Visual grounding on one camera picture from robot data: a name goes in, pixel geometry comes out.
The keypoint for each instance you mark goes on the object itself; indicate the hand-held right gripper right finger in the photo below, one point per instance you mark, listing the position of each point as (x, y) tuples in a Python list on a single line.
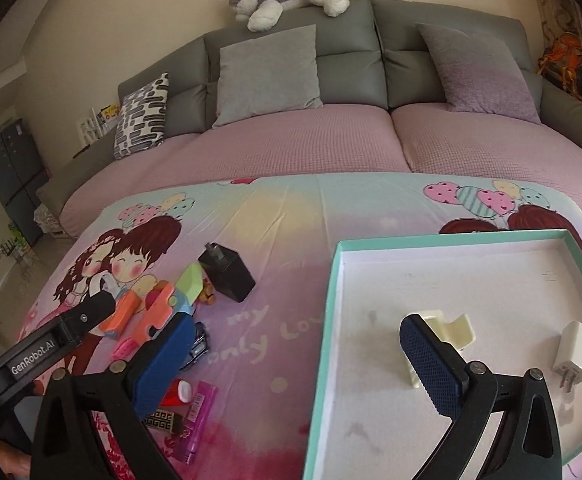
[(431, 365)]

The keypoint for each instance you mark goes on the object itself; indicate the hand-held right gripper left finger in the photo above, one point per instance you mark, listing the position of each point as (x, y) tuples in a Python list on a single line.
[(163, 365)]

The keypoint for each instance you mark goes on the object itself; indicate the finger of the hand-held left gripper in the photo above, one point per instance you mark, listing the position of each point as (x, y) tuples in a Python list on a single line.
[(91, 310)]

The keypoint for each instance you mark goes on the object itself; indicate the orange pink block toy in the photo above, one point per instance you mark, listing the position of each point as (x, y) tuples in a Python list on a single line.
[(121, 312)]

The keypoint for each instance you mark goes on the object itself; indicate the orange and blue toy knife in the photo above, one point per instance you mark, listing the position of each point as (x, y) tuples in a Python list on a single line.
[(163, 305)]

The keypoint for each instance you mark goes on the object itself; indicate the teal edged white box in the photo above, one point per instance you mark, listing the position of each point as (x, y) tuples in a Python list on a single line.
[(371, 360)]

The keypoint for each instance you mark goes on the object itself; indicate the small red bottle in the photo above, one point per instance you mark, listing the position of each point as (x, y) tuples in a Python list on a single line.
[(178, 394)]

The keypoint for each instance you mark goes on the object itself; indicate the cream hair claw clip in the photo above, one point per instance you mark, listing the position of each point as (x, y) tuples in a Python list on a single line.
[(451, 332)]

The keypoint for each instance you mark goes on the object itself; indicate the small pink plastic piece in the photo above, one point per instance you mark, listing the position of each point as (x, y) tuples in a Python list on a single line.
[(126, 347)]

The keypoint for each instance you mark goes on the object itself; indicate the black metal clip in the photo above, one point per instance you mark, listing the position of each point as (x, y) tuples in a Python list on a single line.
[(200, 342)]

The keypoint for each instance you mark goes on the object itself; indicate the pink lip balm tube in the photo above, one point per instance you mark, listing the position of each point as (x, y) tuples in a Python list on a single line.
[(202, 400)]

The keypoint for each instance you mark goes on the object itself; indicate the purple pen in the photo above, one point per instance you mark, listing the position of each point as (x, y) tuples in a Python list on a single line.
[(193, 442)]

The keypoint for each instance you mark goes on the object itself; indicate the pink and brown toy figure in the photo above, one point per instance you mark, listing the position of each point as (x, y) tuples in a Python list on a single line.
[(207, 294)]

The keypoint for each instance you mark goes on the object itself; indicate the green and yellow wedge toy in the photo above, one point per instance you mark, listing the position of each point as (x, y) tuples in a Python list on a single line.
[(191, 282)]

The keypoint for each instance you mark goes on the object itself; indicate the small floor rack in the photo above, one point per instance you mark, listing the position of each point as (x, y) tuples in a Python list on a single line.
[(11, 255)]

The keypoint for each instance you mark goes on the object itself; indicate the black charger plug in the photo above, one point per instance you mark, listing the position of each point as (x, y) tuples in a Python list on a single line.
[(231, 275)]

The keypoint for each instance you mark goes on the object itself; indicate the white charger plug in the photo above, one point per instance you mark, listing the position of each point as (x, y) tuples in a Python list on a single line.
[(576, 352)]

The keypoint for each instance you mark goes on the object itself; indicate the dark grey cabinet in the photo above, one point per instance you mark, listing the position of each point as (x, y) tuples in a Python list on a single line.
[(13, 175)]

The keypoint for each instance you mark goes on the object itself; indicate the printed cartoon blanket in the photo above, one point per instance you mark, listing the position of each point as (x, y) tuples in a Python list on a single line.
[(291, 240)]

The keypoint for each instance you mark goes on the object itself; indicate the white rack with books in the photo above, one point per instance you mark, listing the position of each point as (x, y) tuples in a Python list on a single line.
[(91, 127)]

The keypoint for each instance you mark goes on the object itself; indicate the black and white patterned pillow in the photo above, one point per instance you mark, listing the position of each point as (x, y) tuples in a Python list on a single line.
[(141, 115)]

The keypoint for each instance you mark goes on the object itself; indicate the pink sofa cover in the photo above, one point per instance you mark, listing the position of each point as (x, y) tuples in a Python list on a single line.
[(296, 145)]

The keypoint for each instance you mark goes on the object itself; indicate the grey square pillow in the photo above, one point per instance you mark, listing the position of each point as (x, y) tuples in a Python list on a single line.
[(266, 75)]

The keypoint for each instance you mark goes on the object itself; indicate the lilac grey pillow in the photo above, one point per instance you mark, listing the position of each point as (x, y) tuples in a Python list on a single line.
[(476, 75)]

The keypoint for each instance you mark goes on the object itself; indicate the orange toy figure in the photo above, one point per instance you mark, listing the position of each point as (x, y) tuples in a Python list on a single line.
[(561, 60)]

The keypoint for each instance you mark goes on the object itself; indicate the grey sofa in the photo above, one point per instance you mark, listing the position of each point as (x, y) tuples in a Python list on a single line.
[(351, 25)]

